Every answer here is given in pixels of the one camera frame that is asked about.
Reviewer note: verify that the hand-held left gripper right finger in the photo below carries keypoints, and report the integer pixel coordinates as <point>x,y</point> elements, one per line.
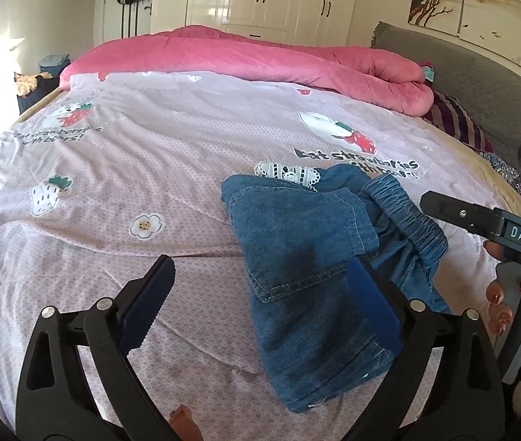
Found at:
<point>375,303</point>

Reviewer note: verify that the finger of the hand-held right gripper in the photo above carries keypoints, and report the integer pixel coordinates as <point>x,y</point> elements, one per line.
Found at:
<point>462,216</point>

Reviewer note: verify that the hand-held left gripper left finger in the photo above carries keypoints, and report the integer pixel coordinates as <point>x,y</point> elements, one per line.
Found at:
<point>150,298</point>

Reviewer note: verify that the blue denim pants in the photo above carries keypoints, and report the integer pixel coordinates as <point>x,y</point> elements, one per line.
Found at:
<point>301,239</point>

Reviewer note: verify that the person's right hand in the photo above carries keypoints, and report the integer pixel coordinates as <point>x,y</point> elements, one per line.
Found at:
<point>494,305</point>

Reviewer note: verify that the blue floral cloth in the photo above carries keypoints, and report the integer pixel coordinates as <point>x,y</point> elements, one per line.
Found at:
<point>501,170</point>

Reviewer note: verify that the purple striped pillow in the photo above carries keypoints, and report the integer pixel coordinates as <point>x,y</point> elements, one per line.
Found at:
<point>458,121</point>

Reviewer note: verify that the grey padded headboard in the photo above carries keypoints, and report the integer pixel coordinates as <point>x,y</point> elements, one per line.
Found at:
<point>471,78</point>

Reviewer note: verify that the pink strawberry print bed sheet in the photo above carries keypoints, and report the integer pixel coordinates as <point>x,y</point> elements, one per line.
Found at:
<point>173,156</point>

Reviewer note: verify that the small teal cloth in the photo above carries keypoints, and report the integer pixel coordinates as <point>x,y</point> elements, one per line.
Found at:
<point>428,71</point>

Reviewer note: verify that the dark blue furniture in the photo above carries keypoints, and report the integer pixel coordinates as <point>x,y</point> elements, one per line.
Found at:
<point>35,96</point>

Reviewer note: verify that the grey-blue folded cloth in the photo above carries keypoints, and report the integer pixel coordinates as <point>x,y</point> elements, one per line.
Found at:
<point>54,65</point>

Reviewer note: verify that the pink quilt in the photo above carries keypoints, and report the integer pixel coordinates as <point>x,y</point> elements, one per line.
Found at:
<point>242,55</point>

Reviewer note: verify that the blossom tree wall art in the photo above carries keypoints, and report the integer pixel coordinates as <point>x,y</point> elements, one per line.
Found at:
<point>481,4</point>

